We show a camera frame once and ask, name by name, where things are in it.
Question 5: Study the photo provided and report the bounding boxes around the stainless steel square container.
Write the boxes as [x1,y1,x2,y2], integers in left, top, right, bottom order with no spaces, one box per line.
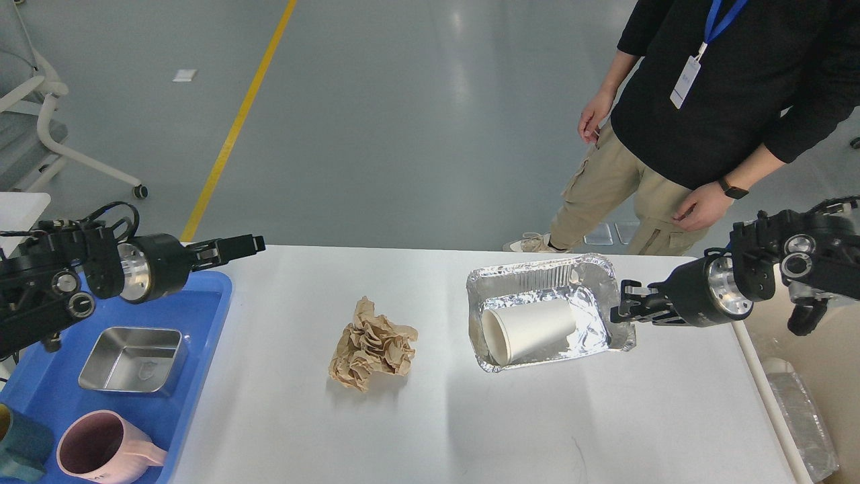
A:
[78,327,187,397]

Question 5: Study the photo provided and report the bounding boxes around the clear plastic container in bin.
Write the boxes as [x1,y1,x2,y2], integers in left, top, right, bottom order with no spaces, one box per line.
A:
[762,356,839,482]

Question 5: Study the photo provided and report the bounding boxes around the white side table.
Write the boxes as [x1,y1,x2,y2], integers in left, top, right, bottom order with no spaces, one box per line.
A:
[1,191,51,232]

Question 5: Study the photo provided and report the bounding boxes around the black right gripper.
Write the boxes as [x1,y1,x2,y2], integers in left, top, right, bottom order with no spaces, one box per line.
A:
[610,254,755,327]

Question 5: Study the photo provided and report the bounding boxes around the aluminium foil tray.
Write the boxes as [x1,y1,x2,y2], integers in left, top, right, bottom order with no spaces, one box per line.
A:
[466,253,637,373]

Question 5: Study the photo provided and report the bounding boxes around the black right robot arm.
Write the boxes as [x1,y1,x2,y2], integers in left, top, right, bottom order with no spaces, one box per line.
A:
[610,195,859,336]

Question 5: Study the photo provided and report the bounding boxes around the blue plastic tray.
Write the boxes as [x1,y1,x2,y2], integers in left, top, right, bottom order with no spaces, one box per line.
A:
[2,272,232,483]

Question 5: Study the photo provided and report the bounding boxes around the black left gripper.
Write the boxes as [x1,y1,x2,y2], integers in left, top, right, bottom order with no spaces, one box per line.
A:
[118,233,266,304]

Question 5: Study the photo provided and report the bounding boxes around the white grey office chair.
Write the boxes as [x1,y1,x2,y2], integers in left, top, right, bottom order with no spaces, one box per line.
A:
[1,1,148,200]

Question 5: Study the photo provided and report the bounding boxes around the person right hand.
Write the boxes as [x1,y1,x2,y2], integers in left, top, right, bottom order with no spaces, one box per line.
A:
[577,88,617,144]

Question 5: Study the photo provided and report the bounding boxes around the teal cup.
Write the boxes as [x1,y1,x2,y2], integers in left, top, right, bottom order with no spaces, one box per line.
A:
[1,404,54,483]

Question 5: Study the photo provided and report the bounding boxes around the person in black shirt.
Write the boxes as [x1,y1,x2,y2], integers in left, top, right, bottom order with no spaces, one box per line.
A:
[503,1,859,256]

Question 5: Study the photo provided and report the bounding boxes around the right clear floor plate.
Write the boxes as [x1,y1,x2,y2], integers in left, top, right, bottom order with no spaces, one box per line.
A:
[614,223,640,245]

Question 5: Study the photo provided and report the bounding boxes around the beige waste bin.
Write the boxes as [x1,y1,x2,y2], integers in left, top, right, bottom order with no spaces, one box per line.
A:
[731,287,859,483]

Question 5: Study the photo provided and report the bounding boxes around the pink mug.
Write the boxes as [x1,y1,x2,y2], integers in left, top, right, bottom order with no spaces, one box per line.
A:
[56,409,168,483]

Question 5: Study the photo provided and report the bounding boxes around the left clear floor plate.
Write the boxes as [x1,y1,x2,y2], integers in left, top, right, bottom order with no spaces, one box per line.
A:
[583,223,614,246]

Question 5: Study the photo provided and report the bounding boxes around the clear floor plate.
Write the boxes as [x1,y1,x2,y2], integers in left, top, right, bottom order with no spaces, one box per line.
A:
[614,223,640,245]
[583,223,614,246]

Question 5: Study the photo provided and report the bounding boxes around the brown paper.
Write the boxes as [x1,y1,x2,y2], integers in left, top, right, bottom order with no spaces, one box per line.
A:
[329,296,419,393]

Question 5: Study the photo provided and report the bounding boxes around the white paper cup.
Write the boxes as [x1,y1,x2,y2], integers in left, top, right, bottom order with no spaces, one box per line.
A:
[481,299,577,366]

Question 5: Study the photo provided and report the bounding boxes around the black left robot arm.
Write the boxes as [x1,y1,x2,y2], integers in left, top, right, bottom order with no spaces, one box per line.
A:
[1,202,266,358]

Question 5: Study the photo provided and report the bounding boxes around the person left hand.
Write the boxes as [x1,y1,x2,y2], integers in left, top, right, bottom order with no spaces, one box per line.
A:
[671,181,734,232]

